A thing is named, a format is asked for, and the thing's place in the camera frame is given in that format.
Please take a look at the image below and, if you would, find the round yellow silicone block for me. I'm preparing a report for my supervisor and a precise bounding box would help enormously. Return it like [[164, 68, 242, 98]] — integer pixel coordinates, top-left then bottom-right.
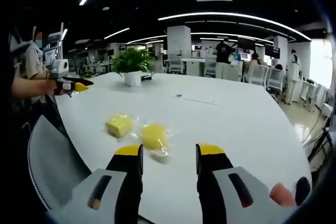
[[139, 122, 175, 164]]

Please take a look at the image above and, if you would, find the person's left hand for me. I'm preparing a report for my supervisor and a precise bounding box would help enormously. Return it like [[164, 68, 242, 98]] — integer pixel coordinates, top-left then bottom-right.
[[41, 78, 57, 97]]

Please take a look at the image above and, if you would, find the rectangular yellow silicone block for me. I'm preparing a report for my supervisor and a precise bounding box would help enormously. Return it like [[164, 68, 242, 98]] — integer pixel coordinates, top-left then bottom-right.
[[101, 112, 137, 138]]

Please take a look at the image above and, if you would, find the black tripod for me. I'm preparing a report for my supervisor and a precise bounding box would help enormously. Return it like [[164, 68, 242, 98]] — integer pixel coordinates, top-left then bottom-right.
[[308, 126, 334, 162]]

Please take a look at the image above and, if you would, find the computer monitor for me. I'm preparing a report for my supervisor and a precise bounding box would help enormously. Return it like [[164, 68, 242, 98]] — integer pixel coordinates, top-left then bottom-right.
[[43, 32, 62, 65]]

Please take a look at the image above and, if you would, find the long curved ceiling light strip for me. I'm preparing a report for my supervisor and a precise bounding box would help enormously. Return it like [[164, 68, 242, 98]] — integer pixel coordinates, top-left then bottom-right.
[[158, 12, 312, 42]]

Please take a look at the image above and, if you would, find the row of white office chairs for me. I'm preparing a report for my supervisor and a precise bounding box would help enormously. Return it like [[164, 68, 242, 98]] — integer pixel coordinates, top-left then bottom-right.
[[164, 53, 331, 109]]

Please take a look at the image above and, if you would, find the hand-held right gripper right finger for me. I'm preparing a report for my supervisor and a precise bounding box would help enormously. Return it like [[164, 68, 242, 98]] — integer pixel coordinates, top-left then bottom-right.
[[195, 142, 301, 224]]

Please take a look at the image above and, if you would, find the black wall screen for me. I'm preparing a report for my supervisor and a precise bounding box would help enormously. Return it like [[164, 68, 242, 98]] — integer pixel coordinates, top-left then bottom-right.
[[265, 45, 280, 58]]

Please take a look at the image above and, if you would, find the black oval object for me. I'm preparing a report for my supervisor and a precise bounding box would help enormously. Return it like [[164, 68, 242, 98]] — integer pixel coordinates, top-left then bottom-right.
[[295, 176, 312, 207]]

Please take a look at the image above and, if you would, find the hanging display screen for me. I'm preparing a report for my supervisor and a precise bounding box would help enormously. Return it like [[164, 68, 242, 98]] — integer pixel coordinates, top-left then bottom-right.
[[237, 37, 257, 50]]

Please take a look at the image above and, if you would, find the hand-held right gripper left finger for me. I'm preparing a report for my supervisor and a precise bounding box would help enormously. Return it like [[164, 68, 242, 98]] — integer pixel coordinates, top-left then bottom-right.
[[52, 144, 144, 224]]

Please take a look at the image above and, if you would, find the grey office chair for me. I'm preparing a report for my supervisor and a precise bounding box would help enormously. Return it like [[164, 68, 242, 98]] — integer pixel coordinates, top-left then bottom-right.
[[27, 115, 92, 210]]

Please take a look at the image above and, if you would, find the person's right hand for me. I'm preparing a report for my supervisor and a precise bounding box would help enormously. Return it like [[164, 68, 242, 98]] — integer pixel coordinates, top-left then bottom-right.
[[269, 183, 297, 208]]

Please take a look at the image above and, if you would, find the green potted plant white pot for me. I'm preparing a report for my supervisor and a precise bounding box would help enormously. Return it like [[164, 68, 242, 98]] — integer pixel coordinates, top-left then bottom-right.
[[111, 47, 156, 88]]

